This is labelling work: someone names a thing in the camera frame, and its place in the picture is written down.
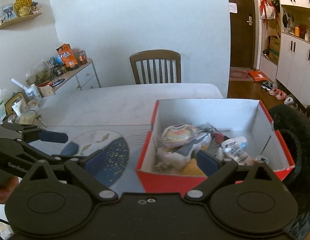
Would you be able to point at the white printed snack packet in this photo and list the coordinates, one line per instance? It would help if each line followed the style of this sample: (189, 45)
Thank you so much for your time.
(236, 150)

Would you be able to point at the small teal white packet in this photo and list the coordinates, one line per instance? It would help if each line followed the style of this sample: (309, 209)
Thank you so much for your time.
(262, 159)

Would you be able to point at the chopstick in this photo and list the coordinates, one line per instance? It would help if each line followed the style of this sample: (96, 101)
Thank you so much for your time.
(42, 121)

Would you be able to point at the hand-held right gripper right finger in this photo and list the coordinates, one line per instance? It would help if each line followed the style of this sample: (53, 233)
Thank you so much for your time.
(207, 163)

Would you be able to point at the black white sneakers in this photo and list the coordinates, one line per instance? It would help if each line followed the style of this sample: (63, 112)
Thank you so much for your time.
(267, 85)

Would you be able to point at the wooden chair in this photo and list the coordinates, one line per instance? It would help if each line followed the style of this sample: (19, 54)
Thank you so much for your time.
(155, 67)

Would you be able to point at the red lidded jar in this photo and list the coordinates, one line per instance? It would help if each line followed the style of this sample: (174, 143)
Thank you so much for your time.
(82, 58)

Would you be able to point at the round blue patterned mat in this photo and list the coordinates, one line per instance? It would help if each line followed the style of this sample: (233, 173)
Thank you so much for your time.
(114, 160)

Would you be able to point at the white paper note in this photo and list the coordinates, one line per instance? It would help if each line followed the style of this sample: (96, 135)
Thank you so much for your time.
(233, 7)

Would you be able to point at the round bread packet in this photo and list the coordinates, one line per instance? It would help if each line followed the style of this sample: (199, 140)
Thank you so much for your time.
(177, 135)

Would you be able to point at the person's left hand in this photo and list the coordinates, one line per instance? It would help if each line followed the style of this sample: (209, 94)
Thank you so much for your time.
(7, 191)

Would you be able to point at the white marble desktop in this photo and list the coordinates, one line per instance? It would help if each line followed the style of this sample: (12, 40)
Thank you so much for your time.
(107, 105)

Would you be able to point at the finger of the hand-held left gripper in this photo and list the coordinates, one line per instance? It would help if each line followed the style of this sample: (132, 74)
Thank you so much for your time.
(69, 148)
(53, 137)

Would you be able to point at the red white hanging bag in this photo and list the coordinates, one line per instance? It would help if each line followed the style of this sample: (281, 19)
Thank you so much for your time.
(269, 11)

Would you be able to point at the white sideboard cabinet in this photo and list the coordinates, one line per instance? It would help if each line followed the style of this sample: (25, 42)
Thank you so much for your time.
(84, 77)

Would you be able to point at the small wooden box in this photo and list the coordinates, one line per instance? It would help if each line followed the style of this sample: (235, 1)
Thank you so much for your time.
(46, 91)

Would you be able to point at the grey slipper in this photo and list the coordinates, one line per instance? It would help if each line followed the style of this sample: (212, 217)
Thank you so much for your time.
(290, 100)

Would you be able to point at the glass fish tank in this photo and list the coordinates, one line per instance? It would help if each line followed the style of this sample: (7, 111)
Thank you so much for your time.
(39, 71)

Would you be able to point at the wooden wall shelf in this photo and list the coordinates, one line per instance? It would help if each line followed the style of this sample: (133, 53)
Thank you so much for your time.
(19, 21)

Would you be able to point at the dark wooden door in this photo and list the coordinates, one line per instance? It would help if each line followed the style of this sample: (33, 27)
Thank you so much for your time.
(241, 42)

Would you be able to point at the gold ornament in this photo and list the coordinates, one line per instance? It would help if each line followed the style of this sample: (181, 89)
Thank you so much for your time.
(23, 5)

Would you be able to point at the pink slippers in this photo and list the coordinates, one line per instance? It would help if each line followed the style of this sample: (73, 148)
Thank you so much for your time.
(277, 93)

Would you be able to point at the orange bottle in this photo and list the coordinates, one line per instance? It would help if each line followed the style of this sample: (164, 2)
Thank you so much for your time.
(297, 31)

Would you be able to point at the glass-lidded bowl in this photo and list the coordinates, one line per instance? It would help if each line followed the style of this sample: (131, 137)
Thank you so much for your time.
(22, 118)

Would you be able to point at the red cardboard box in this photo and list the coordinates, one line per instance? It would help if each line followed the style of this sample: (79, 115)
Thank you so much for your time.
(167, 182)

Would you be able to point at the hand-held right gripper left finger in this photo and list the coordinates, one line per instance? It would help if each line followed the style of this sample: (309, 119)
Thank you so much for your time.
(96, 163)

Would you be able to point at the orange parcel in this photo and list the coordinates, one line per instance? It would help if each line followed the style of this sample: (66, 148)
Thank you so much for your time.
(258, 76)

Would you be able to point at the printed white cup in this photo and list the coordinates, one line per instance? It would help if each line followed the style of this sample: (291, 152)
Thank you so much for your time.
(33, 93)

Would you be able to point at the small photo frame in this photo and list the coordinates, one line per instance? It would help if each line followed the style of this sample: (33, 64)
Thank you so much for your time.
(8, 12)

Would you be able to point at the orange snack bag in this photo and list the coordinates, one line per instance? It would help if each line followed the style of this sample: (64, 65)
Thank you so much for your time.
(68, 58)

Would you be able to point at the patterned door rug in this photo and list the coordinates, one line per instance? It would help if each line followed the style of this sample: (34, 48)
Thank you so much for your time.
(241, 75)

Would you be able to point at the white lower cabinet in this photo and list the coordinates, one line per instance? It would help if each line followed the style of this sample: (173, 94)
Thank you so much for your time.
(295, 67)

